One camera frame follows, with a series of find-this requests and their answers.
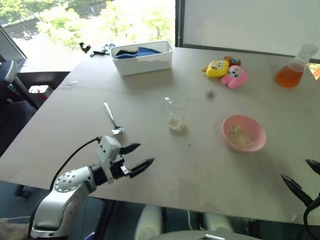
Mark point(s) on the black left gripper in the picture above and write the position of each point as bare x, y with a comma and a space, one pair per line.
118, 170

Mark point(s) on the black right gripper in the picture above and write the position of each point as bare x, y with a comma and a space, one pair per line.
316, 200

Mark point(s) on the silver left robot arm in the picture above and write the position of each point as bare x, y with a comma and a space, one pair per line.
67, 180

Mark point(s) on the silver metal spoon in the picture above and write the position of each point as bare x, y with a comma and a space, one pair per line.
117, 130

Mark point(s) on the pink plastic bowl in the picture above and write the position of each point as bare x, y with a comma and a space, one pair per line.
258, 140

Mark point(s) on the white rounded shape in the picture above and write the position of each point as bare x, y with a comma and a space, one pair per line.
148, 222
218, 222

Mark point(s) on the clear glass beaker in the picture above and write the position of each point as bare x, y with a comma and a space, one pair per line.
179, 100

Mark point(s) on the white plastic bin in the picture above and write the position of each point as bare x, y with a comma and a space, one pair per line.
142, 65

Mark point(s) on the flask with orange liquid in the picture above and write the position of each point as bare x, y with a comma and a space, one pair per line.
287, 76

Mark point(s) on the blue cloth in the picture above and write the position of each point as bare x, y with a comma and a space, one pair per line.
148, 52

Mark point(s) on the black table foot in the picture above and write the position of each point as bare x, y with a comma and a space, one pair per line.
23, 192

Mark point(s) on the yellow squishy toy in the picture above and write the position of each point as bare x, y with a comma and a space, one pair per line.
217, 68

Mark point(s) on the small black clamp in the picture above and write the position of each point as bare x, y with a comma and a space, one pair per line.
85, 47

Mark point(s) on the pink squishy toy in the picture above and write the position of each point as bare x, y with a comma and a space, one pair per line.
235, 76

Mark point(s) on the black office chair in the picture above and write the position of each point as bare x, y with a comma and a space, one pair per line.
15, 110

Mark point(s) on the brown squishy toy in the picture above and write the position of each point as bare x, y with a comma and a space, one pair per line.
233, 60

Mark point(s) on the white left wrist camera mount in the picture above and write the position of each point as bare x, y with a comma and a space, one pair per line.
107, 148

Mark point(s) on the white panel with dark frame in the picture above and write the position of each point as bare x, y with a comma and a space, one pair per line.
250, 22

